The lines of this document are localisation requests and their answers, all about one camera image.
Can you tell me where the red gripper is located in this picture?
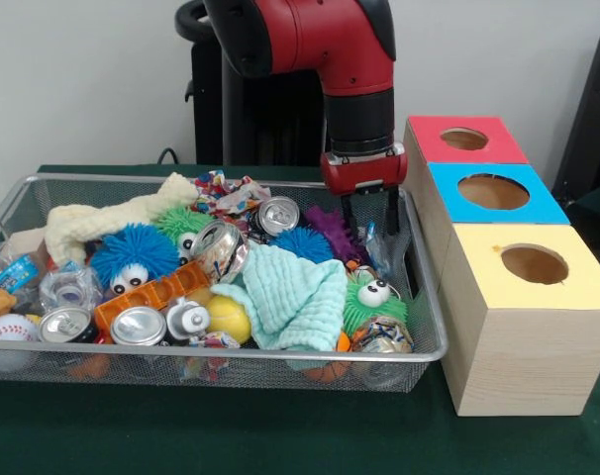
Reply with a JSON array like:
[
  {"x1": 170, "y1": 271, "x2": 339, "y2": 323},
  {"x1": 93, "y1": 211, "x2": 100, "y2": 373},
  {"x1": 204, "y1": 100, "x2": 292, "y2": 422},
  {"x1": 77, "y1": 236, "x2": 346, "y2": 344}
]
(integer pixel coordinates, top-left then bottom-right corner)
[{"x1": 320, "y1": 142, "x2": 409, "y2": 243}]

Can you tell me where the crushed clear bottle blue label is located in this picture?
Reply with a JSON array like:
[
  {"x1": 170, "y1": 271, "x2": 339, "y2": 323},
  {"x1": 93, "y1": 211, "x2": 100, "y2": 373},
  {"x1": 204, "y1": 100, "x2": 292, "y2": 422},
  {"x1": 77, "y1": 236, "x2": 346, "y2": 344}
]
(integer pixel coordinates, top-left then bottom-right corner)
[{"x1": 363, "y1": 222, "x2": 395, "y2": 278}]

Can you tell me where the purple spiky ball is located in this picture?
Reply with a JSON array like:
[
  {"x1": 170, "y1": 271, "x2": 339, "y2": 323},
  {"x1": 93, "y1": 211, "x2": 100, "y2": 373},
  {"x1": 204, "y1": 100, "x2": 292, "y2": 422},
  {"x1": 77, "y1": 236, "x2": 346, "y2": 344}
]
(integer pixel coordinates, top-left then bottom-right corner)
[{"x1": 302, "y1": 205, "x2": 373, "y2": 266}]

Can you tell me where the wooden box with three holes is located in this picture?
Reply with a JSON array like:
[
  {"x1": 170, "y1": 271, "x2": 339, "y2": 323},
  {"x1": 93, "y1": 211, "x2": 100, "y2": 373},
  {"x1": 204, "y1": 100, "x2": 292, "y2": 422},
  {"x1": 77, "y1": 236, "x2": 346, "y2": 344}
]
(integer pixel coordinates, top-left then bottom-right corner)
[{"x1": 402, "y1": 115, "x2": 600, "y2": 417}]

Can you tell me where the black drink can silver top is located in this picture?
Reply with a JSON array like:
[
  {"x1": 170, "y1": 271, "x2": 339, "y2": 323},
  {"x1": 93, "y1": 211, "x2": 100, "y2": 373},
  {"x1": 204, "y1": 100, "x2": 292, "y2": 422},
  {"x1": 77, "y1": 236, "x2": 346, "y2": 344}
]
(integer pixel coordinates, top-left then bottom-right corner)
[{"x1": 248, "y1": 196, "x2": 301, "y2": 243}]

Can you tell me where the green spiky toy with eyes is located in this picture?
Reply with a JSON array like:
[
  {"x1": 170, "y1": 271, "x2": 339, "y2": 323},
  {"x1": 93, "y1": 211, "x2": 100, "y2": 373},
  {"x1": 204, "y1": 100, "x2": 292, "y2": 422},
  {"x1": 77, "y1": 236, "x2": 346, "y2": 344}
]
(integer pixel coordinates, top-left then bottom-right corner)
[{"x1": 342, "y1": 274, "x2": 408, "y2": 342}]

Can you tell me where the mint green cloth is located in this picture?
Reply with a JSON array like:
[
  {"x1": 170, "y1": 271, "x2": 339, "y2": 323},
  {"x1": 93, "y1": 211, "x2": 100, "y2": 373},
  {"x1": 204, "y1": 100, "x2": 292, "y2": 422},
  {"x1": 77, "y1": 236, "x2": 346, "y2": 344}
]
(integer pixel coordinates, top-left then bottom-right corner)
[{"x1": 209, "y1": 241, "x2": 349, "y2": 353}]

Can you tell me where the crushed silver can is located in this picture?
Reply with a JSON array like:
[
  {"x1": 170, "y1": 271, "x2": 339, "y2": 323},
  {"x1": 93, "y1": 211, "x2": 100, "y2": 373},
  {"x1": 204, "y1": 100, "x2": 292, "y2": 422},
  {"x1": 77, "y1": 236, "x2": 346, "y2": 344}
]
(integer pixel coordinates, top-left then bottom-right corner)
[{"x1": 187, "y1": 220, "x2": 250, "y2": 288}]

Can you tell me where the yellow ball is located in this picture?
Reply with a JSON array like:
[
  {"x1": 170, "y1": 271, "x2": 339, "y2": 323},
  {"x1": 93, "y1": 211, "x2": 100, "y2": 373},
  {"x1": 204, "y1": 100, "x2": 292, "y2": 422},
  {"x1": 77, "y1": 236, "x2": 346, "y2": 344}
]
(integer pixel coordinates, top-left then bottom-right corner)
[{"x1": 204, "y1": 295, "x2": 252, "y2": 345}]

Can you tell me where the orange plastic tray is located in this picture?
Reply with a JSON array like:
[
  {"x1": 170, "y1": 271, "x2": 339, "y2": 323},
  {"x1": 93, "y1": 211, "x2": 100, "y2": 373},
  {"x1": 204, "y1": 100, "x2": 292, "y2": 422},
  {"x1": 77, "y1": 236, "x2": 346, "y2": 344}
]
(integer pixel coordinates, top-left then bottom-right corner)
[{"x1": 92, "y1": 260, "x2": 213, "y2": 332}]

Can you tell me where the dark green table cloth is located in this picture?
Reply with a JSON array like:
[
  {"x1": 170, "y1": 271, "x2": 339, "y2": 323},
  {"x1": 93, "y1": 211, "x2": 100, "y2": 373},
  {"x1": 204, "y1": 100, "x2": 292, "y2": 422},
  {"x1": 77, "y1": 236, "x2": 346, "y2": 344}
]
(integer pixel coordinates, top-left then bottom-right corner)
[{"x1": 0, "y1": 163, "x2": 600, "y2": 475}]

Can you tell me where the black upright panel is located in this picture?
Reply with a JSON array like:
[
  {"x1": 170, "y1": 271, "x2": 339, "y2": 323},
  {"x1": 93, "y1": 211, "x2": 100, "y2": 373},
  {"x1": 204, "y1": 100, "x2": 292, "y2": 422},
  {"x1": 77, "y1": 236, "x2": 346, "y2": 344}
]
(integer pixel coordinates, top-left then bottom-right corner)
[{"x1": 550, "y1": 32, "x2": 600, "y2": 199}]

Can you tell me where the blue spiky toy with eyes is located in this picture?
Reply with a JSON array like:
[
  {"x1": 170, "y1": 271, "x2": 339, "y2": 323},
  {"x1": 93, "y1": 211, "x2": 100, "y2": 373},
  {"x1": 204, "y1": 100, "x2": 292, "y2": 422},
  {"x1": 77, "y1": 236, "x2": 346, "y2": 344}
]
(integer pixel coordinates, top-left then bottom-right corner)
[{"x1": 89, "y1": 222, "x2": 181, "y2": 294}]

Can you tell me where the cream knit cloth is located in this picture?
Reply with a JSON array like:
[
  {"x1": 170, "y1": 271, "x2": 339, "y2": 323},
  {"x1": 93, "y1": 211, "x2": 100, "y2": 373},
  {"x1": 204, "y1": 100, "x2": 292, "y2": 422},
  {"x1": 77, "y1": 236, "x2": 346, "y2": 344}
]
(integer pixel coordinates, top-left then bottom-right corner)
[{"x1": 43, "y1": 171, "x2": 200, "y2": 268}]

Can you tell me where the white baseball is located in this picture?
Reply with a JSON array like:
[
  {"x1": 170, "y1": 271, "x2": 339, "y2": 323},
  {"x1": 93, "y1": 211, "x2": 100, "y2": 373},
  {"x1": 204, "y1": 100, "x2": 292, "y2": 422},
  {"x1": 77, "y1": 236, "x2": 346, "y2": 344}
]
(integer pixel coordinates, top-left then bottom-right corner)
[{"x1": 0, "y1": 314, "x2": 39, "y2": 342}]

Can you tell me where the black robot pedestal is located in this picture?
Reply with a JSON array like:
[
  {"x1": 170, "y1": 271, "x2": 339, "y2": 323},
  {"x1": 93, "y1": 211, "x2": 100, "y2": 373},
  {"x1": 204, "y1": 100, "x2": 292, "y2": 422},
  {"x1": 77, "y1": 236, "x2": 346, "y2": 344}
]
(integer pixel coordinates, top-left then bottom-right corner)
[{"x1": 174, "y1": 0, "x2": 331, "y2": 168}]

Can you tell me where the silver wire mesh bin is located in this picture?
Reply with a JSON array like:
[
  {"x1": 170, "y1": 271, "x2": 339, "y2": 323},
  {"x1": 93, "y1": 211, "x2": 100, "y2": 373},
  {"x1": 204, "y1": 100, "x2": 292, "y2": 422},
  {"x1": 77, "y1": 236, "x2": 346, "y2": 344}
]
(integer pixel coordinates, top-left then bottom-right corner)
[{"x1": 0, "y1": 172, "x2": 449, "y2": 395}]

